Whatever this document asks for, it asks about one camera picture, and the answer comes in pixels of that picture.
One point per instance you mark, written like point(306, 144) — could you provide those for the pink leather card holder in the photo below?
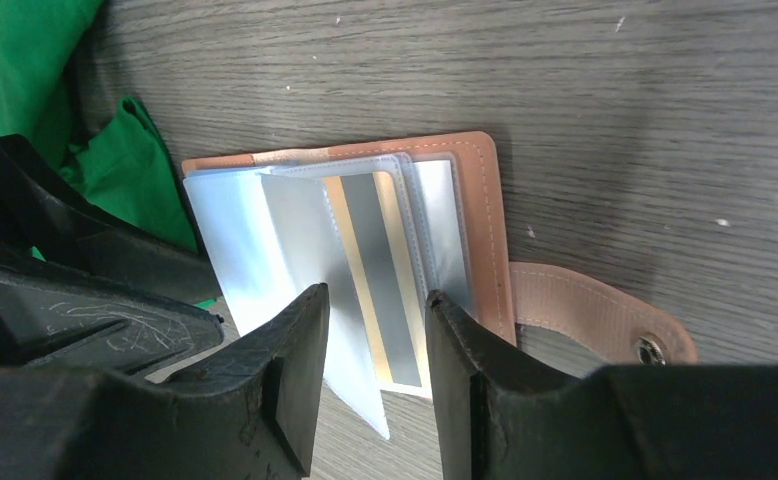
point(269, 231)

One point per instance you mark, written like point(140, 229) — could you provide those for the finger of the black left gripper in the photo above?
point(80, 287)

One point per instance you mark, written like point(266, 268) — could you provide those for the green cloth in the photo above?
point(105, 204)

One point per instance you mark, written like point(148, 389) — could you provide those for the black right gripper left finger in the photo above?
point(249, 411)

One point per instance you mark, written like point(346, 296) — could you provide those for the gold striped credit card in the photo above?
point(375, 234)

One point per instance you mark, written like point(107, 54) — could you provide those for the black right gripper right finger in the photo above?
point(502, 414)

